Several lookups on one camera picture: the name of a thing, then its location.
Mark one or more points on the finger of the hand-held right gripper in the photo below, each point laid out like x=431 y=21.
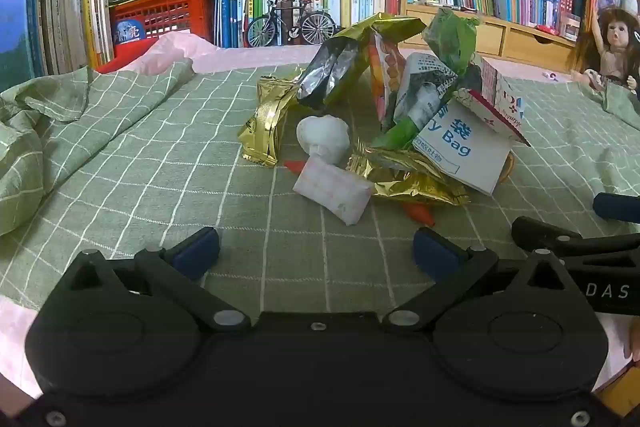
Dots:
x=617 y=208
x=545 y=234

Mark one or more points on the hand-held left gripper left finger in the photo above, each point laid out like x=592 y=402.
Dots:
x=197 y=252

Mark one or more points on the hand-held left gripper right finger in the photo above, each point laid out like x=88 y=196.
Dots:
x=435 y=254

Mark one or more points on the translucent green plastic wrapper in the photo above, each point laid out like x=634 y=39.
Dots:
x=402 y=134

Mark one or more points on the grey printed plastic wrapper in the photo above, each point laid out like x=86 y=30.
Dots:
x=422 y=87

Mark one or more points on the row of thin picture books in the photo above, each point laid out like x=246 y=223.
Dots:
x=75 y=22

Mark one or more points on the person's right hand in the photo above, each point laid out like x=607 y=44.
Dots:
x=634 y=341

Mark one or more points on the small red wrapper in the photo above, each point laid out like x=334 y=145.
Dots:
x=420 y=213
x=294 y=166

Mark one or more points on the crumpled gold foil packet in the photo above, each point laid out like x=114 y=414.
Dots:
x=410 y=182

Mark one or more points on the white paper bag blue print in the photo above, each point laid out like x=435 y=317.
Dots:
x=465 y=152

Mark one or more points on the green checked blanket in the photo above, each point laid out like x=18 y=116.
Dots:
x=150 y=147

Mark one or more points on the white pink tissue packet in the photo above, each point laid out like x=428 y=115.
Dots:
x=332 y=189

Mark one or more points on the white pink paper carton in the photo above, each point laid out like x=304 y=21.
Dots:
x=495 y=99

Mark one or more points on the small printed card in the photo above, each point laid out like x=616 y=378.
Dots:
x=551 y=76

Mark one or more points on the gold foil snack packet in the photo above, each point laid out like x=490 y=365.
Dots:
x=267 y=122

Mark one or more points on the doll with brown hair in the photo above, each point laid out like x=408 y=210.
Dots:
x=612 y=52

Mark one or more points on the orange snack wrapper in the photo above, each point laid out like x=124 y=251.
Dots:
x=387 y=72

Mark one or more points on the small red toy car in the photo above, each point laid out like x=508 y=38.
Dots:
x=545 y=28

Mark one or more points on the wooden drawer organizer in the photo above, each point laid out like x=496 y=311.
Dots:
x=515 y=39

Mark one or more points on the opened gold foil bag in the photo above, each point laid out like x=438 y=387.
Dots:
x=330 y=67

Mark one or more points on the red plastic crate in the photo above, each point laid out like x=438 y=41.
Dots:
x=170 y=9

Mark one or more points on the model bicycle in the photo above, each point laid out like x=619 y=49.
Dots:
x=310 y=27

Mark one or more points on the large blue picture book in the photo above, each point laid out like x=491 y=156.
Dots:
x=17 y=17

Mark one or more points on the small picture frame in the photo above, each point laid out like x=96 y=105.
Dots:
x=569 y=27

